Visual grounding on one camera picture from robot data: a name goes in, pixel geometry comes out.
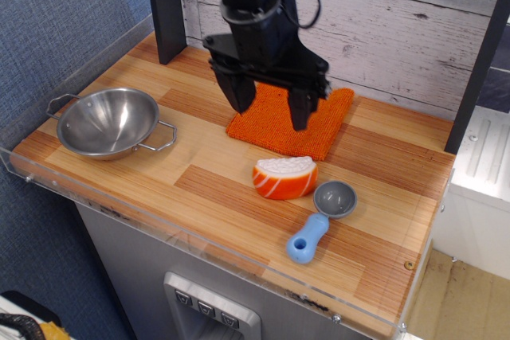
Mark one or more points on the white ribbed side counter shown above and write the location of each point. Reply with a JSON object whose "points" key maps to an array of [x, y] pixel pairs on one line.
{"points": [[472, 224]]}

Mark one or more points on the silver dispenser button panel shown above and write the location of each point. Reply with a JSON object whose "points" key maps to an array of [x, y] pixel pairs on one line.
{"points": [[200, 313]]}

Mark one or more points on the toy salmon sushi piece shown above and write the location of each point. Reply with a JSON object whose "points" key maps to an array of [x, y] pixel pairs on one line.
{"points": [[285, 178]]}

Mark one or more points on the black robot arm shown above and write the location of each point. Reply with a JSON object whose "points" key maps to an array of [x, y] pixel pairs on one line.
{"points": [[243, 11]]}

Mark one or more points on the clear acrylic table guard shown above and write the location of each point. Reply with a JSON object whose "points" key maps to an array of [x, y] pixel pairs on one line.
{"points": [[198, 193]]}

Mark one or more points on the orange red cloth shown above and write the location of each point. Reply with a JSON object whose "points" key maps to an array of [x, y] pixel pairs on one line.
{"points": [[267, 123]]}

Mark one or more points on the dark right frame post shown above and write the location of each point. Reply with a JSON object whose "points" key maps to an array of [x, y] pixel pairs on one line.
{"points": [[490, 43]]}

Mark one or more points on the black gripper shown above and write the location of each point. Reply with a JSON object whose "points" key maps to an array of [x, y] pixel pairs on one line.
{"points": [[270, 51]]}

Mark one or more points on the stainless steel bowl with handles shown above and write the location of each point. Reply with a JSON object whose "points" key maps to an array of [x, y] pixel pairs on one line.
{"points": [[107, 124]]}

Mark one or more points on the black and yellow object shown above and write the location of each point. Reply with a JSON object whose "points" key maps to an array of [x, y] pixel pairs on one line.
{"points": [[24, 318]]}

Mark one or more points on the blue and grey spoon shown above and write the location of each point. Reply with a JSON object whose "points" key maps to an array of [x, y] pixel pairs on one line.
{"points": [[333, 200]]}

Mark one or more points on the dark frame post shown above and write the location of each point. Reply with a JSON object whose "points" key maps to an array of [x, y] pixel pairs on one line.
{"points": [[169, 28], [490, 43]]}

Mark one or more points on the dark left frame post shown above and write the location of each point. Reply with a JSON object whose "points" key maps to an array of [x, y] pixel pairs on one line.
{"points": [[169, 28]]}

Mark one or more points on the grey toy fridge cabinet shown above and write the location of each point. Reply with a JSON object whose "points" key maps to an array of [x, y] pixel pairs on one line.
{"points": [[136, 263]]}

